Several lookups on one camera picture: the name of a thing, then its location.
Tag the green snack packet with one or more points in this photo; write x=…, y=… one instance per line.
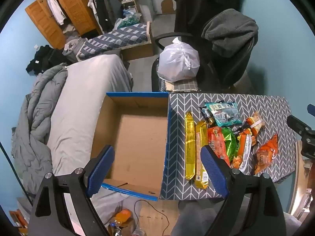
x=230, y=140

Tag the taped cracker bag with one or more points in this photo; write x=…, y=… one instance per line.
x=256, y=125

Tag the grey fleece blanket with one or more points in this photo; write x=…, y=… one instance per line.
x=231, y=32

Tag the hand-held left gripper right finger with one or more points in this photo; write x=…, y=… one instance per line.
x=213, y=169

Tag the checked seat cushion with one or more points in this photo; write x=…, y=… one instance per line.
x=182, y=86

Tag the pile of grey clothes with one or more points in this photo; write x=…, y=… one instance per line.
x=72, y=49

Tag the white shirt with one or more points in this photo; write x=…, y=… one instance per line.
x=56, y=8

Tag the long gold snack packet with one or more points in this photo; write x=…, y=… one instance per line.
x=189, y=147

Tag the small bed with patterned cover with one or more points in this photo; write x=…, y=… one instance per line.
x=118, y=38

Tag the grey bed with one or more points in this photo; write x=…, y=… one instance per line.
x=78, y=103

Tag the teal snack packet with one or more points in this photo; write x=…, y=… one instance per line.
x=225, y=114

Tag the black snack packet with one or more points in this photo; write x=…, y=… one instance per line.
x=240, y=130

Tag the pile of black clothes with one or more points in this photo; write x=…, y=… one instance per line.
x=43, y=59

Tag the blue-rimmed cardboard box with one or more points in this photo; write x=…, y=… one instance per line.
x=137, y=140

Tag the orange and white snack packet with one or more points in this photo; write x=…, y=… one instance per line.
x=246, y=150

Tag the black hanging coat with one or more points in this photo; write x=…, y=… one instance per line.
x=196, y=5

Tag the teal plastic bag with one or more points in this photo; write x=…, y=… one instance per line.
x=128, y=19

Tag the dark snack packet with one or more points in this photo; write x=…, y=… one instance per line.
x=208, y=119

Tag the wooden wardrobe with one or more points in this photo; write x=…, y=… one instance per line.
x=73, y=7

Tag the large orange snack packet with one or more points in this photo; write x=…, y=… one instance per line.
x=216, y=139

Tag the person's grey trousers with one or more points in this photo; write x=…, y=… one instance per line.
x=194, y=218

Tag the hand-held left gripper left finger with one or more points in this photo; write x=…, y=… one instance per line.
x=101, y=170

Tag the grey puffer jacket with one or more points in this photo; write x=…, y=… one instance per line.
x=37, y=118

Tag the orange chips bag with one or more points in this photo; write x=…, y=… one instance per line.
x=267, y=153

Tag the yellow biscuit packet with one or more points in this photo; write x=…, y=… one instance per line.
x=199, y=152

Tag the white plastic bag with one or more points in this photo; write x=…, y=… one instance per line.
x=177, y=61

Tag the grey chevron tablecloth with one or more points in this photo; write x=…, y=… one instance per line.
x=177, y=127

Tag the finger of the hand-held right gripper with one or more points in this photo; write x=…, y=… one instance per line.
x=311, y=109
x=298, y=125

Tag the orange drink bottle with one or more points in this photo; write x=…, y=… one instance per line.
x=123, y=215

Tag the dark hanging clothes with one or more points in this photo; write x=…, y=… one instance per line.
x=108, y=7

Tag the black office chair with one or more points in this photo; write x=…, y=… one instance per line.
x=236, y=68

